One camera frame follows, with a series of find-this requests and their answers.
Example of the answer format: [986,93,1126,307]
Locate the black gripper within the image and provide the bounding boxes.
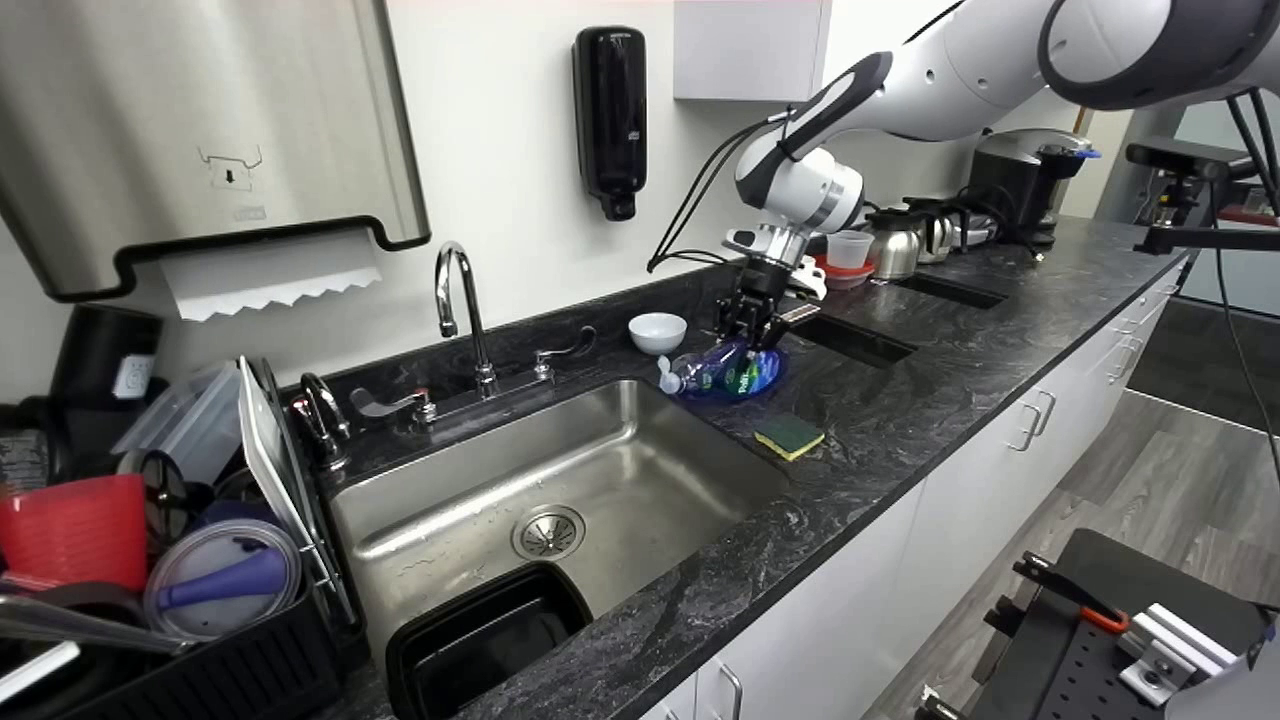
[717,223,828,351]

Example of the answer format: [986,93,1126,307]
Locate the blue dish soap bottle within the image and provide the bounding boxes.
[657,340,783,400]

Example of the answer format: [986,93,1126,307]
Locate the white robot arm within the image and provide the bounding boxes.
[733,0,1280,242]

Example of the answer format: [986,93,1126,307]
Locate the stainless steel sink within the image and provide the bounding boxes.
[328,382,783,654]

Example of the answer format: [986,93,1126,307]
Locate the sink drain strainer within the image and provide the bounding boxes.
[513,505,587,560]

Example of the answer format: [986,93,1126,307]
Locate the countertop trash opening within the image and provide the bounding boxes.
[797,313,911,368]

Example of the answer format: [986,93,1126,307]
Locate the small white bowl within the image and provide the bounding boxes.
[630,313,690,357]

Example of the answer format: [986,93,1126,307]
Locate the yellow green sponge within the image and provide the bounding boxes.
[754,417,823,461]

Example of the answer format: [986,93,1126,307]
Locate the white upper cabinet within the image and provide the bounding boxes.
[674,0,832,106]

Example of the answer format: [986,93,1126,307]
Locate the black orange pliers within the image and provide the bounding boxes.
[1014,551,1132,638]

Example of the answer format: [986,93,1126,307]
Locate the chrome faucet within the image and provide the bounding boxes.
[349,242,582,429]

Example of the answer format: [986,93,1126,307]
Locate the black plastic food tray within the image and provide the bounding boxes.
[385,565,594,720]

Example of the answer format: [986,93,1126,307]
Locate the steel paper towel dispenser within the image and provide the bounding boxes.
[0,0,433,306]

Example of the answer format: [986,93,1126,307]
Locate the red plastic container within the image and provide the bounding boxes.
[0,477,149,594]

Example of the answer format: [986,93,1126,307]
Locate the black dish rack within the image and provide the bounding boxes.
[0,357,357,720]

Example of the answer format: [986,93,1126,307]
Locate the black wall soap dispenser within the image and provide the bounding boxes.
[573,25,650,221]

